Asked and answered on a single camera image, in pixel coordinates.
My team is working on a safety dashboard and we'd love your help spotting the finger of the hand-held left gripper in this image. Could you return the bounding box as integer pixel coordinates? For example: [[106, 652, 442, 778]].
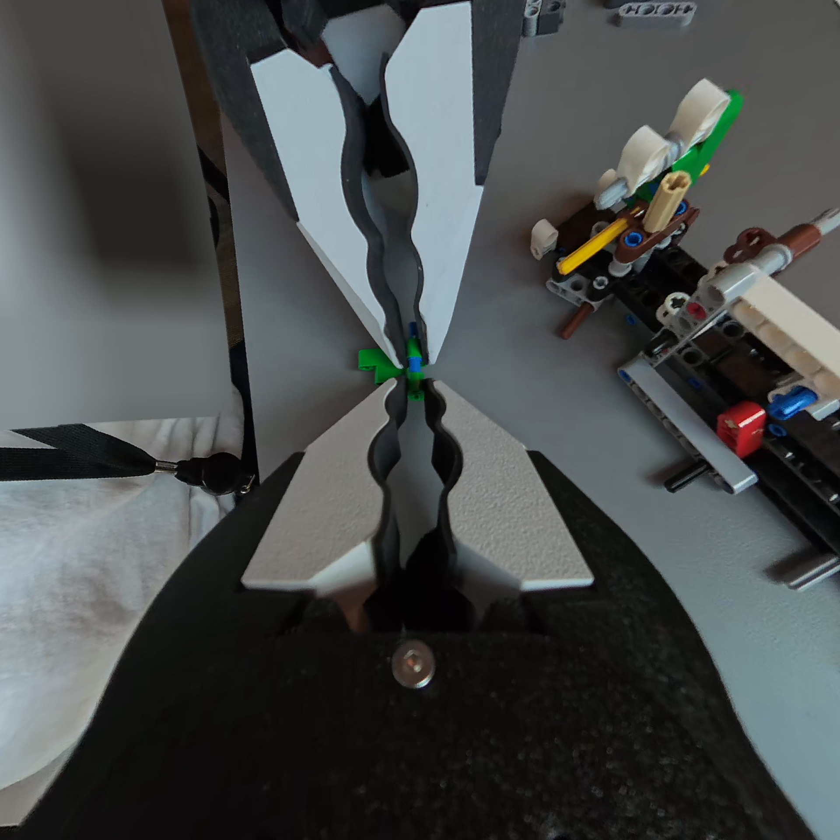
[[381, 0, 487, 367], [248, 47, 408, 371]]

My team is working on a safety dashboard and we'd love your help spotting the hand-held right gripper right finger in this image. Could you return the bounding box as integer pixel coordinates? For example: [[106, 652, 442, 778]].
[[423, 379, 596, 624]]

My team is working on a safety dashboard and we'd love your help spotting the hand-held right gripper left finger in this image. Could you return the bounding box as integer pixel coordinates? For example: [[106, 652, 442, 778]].
[[241, 379, 403, 634]]

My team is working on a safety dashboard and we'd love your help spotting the green lego axle connector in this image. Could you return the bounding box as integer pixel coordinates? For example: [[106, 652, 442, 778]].
[[357, 348, 403, 385]]

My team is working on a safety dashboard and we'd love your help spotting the green lego piece blue pin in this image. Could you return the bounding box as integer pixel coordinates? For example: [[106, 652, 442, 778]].
[[405, 322, 427, 402]]

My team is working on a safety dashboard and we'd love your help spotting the grey lego connector piece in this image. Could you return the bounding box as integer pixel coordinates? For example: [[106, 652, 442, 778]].
[[523, 0, 567, 38]]

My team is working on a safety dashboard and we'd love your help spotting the grey lego liftarm with holes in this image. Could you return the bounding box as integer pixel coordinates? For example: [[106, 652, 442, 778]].
[[613, 0, 698, 28]]

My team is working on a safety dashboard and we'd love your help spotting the grey lego beam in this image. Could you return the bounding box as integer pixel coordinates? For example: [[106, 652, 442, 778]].
[[766, 550, 840, 590]]

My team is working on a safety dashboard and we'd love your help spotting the lego technic model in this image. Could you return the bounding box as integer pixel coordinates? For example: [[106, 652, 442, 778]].
[[528, 77, 840, 559]]

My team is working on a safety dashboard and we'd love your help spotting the white shirt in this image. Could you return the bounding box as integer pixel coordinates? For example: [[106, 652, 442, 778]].
[[0, 387, 258, 829]]

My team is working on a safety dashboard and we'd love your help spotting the black lanyard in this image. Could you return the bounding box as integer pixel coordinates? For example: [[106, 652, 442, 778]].
[[0, 423, 257, 497]]

